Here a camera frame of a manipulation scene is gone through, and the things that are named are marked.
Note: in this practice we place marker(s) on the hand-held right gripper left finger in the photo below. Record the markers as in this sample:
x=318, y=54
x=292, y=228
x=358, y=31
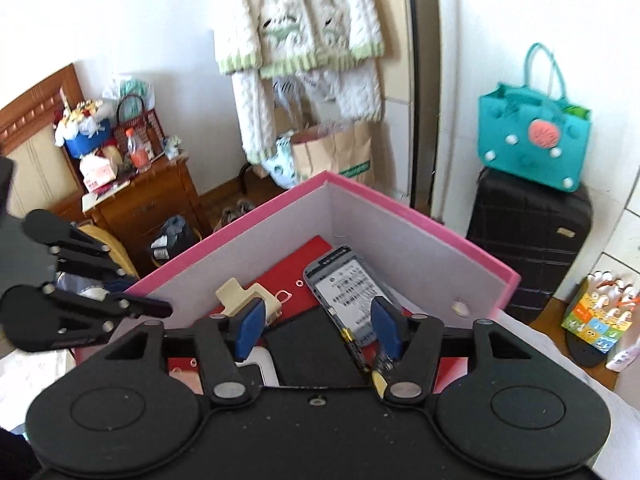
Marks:
x=250, y=327

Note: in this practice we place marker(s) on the large brown paper bag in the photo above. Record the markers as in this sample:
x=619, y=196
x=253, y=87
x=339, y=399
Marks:
x=345, y=155

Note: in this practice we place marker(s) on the small black yellow stick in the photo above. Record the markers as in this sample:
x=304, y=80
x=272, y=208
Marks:
x=362, y=357

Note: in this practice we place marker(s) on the black suitcase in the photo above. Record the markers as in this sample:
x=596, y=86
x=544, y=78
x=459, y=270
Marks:
x=525, y=245

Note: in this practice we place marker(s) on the pink cardboard box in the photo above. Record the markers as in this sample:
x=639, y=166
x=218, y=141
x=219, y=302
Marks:
x=400, y=230

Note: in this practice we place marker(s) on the red wicker basket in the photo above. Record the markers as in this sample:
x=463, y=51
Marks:
x=150, y=130

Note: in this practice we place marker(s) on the black oval slipper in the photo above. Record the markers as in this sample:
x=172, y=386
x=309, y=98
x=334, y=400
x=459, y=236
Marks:
x=585, y=352

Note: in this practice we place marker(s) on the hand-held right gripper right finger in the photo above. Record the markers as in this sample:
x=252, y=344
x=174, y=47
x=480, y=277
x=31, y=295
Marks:
x=386, y=330

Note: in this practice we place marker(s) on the white green printed bag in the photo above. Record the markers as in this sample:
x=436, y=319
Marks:
x=280, y=160

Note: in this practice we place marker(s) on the yellow cloth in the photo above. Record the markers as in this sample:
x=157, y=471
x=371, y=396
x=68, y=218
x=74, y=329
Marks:
x=110, y=250

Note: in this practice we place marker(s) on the black door frame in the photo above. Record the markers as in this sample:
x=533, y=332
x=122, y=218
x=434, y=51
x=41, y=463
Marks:
x=425, y=85

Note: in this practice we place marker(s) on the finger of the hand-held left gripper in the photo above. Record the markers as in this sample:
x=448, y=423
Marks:
x=75, y=247
x=40, y=315

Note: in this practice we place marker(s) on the white plastic bag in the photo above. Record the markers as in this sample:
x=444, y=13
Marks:
x=127, y=90

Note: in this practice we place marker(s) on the white fleece pajamas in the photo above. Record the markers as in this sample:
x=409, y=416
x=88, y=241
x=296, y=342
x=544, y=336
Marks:
x=300, y=20

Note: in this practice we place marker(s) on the grey pocket router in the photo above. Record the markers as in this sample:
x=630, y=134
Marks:
x=345, y=285

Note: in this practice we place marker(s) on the wooden nightstand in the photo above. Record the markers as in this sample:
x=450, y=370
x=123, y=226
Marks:
x=145, y=210

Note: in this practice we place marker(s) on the black device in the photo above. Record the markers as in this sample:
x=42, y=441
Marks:
x=310, y=350

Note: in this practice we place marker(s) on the orange drink bottle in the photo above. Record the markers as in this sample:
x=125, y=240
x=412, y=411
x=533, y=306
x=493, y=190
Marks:
x=137, y=152

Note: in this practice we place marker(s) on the white pocket router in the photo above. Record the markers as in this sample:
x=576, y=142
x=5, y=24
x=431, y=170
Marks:
x=262, y=367

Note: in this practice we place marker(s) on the wooden headboard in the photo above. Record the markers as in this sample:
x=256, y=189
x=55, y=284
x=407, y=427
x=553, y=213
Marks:
x=35, y=130

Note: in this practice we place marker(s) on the red printed flat box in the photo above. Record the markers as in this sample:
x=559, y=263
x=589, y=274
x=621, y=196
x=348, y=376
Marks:
x=295, y=270

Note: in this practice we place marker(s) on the pink white tissue box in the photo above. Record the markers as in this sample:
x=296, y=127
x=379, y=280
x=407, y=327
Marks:
x=100, y=172

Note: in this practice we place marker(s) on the blue round flower box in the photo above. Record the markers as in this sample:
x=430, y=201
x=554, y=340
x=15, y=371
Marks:
x=87, y=140

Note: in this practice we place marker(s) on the black trash bin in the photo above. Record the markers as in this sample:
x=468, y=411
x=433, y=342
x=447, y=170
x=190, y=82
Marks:
x=172, y=240

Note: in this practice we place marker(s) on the teal felt handbag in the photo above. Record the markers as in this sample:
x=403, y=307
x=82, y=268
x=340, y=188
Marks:
x=520, y=135

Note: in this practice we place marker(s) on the beige rounded device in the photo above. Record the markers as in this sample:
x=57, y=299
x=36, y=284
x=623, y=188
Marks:
x=185, y=380

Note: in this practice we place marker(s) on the brown fur-lined boot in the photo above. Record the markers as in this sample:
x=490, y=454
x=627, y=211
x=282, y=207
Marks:
x=227, y=217
x=245, y=206

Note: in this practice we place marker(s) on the colourful printed box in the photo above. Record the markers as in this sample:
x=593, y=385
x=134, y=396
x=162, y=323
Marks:
x=595, y=320

